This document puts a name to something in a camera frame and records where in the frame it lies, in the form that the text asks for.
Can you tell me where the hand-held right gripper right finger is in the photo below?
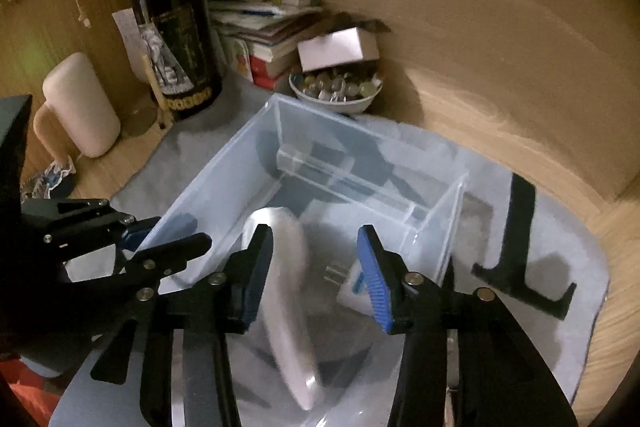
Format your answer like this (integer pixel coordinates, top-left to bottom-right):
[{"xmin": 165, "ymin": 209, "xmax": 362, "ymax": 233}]
[{"xmin": 356, "ymin": 224, "xmax": 581, "ymax": 427}]

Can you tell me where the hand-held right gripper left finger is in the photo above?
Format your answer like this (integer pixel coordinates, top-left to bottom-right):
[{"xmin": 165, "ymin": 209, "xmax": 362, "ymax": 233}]
[{"xmin": 90, "ymin": 223, "xmax": 276, "ymax": 427}]

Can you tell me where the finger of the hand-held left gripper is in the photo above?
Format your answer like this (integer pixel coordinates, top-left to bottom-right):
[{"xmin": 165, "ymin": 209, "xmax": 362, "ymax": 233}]
[
  {"xmin": 22, "ymin": 198, "xmax": 162, "ymax": 260},
  {"xmin": 119, "ymin": 232, "xmax": 213, "ymax": 300}
]

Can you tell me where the white handheld massager device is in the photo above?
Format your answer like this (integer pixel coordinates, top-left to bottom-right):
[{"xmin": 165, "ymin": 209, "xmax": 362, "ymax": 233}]
[{"xmin": 242, "ymin": 206, "xmax": 323, "ymax": 410}]

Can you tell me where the clear plastic storage bin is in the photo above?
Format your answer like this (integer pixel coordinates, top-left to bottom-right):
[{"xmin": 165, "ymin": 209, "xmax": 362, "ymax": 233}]
[{"xmin": 135, "ymin": 94, "xmax": 468, "ymax": 427}]

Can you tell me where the white charger plug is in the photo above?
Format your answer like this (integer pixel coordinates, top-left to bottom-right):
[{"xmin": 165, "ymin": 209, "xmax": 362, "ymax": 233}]
[{"xmin": 325, "ymin": 259, "xmax": 373, "ymax": 319}]

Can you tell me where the orange clothing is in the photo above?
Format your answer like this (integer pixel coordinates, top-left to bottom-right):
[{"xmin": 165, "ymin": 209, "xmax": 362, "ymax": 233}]
[{"xmin": 0, "ymin": 359, "xmax": 66, "ymax": 427}]

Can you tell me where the blue white patterned cloth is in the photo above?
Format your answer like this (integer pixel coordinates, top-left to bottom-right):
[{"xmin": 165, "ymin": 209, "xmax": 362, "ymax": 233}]
[{"xmin": 21, "ymin": 156, "xmax": 77, "ymax": 198}]

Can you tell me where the cream cylinder device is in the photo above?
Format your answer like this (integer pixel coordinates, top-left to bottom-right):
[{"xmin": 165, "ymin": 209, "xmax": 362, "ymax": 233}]
[{"xmin": 34, "ymin": 52, "xmax": 121, "ymax": 158}]

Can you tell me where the yellow stick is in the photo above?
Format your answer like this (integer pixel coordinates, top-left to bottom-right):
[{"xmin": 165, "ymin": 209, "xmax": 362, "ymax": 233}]
[{"xmin": 141, "ymin": 54, "xmax": 174, "ymax": 131}]

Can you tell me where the grey mat with black letters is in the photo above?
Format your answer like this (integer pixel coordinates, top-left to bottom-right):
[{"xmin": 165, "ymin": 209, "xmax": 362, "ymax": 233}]
[{"xmin": 65, "ymin": 77, "xmax": 611, "ymax": 427}]

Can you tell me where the white bowl of marbles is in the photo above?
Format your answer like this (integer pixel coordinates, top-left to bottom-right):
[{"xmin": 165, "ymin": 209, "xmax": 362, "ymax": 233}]
[{"xmin": 289, "ymin": 67, "xmax": 383, "ymax": 115}]

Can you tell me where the white paper note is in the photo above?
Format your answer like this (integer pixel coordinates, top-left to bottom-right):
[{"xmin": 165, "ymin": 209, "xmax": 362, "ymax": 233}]
[{"xmin": 112, "ymin": 9, "xmax": 151, "ymax": 82}]

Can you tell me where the dark wine bottle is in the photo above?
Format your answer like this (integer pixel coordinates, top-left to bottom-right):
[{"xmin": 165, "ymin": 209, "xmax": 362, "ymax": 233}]
[{"xmin": 131, "ymin": 0, "xmax": 223, "ymax": 120}]

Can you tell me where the small white cardboard box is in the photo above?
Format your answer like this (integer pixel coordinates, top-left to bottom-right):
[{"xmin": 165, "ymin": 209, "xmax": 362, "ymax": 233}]
[{"xmin": 298, "ymin": 27, "xmax": 381, "ymax": 72}]

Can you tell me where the stack of books and papers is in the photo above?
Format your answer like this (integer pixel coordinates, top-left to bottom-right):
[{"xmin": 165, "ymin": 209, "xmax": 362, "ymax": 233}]
[{"xmin": 187, "ymin": 0, "xmax": 326, "ymax": 90}]

